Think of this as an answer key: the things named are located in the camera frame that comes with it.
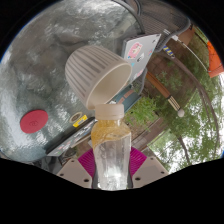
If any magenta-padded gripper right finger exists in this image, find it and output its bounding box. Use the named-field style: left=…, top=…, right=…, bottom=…
left=128, top=147, right=170, bottom=190

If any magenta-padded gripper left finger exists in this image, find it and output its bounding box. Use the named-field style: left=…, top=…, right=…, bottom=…
left=55, top=148, right=98, bottom=190

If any clear plastic bottle white cap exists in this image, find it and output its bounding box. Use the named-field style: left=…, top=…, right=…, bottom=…
left=90, top=103, right=133, bottom=192

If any small yellow card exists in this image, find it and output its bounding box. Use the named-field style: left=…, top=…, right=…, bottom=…
left=72, top=114, right=89, bottom=128

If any flat round red coaster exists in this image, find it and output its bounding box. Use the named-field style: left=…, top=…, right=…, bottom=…
left=19, top=109, right=49, bottom=135

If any white ribbed ceramic mug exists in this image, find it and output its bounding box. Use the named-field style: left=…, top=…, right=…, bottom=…
left=64, top=45, right=133, bottom=111

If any yellow blue striped cone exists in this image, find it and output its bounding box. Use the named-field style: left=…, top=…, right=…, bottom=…
left=162, top=46, right=175, bottom=58

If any silver laptop with stickers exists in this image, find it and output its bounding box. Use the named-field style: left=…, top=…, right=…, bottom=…
left=121, top=33, right=162, bottom=84

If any orange canopy with white pole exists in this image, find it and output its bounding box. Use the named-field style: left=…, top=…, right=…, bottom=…
left=171, top=34, right=224, bottom=79

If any grey mesh patio chair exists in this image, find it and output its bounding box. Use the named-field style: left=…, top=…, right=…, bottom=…
left=111, top=0, right=194, bottom=51

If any wooden lamp post white globe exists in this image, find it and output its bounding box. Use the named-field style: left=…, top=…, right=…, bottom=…
left=144, top=70, right=185, bottom=118

